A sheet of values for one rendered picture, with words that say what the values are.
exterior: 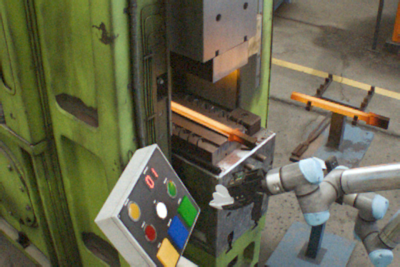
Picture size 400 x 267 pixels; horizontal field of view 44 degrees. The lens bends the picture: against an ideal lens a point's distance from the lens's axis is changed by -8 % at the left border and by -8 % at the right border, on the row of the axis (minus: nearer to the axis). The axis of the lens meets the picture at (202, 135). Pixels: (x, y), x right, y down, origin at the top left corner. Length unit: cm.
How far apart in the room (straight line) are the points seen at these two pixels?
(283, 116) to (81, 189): 211
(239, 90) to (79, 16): 81
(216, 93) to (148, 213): 95
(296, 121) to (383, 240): 233
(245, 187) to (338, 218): 173
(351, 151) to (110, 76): 122
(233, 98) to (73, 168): 74
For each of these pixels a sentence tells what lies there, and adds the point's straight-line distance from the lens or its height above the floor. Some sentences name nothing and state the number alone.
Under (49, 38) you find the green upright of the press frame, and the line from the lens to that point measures 192.
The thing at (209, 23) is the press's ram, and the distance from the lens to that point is 169.
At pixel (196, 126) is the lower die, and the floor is 99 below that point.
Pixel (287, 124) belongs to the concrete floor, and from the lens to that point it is 393.
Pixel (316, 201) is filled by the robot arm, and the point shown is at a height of 118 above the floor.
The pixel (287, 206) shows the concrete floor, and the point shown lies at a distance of 322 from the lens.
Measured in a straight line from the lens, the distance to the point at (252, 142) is 197.
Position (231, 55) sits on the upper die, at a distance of 184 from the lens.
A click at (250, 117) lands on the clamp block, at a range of 217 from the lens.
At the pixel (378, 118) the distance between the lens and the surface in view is 216.
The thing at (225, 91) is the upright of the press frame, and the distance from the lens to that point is 229.
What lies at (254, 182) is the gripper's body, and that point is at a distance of 152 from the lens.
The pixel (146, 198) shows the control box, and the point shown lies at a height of 115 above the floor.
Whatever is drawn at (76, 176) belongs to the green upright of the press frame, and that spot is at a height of 76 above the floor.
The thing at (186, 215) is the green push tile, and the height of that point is 101.
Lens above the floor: 216
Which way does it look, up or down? 35 degrees down
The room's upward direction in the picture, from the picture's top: straight up
